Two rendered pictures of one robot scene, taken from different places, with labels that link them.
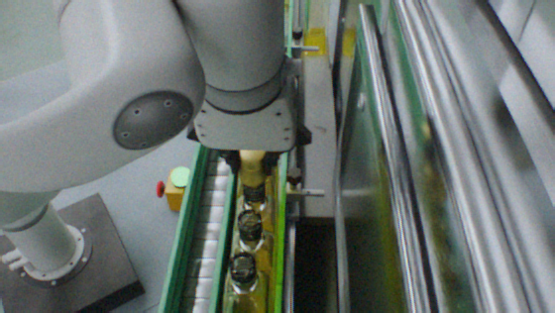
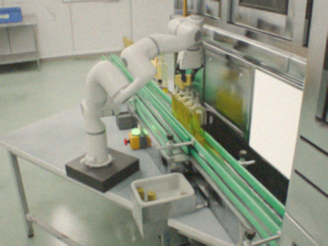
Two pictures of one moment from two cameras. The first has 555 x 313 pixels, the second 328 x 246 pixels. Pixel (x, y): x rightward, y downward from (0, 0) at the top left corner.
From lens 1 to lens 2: 1.29 m
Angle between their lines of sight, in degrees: 30
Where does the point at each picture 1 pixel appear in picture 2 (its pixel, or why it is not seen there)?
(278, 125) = (199, 57)
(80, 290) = (118, 165)
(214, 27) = not seen: hidden behind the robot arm
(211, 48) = not seen: hidden behind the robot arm
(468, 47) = (232, 27)
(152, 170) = (113, 143)
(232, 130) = (190, 59)
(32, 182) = (184, 44)
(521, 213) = (245, 34)
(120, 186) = not seen: hidden behind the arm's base
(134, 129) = (196, 36)
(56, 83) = (39, 129)
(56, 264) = (105, 159)
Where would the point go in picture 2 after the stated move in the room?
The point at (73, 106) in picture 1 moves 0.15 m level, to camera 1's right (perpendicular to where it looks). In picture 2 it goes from (191, 31) to (226, 29)
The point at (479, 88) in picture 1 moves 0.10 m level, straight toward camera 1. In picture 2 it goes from (236, 29) to (236, 33)
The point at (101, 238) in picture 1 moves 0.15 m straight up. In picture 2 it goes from (114, 153) to (112, 125)
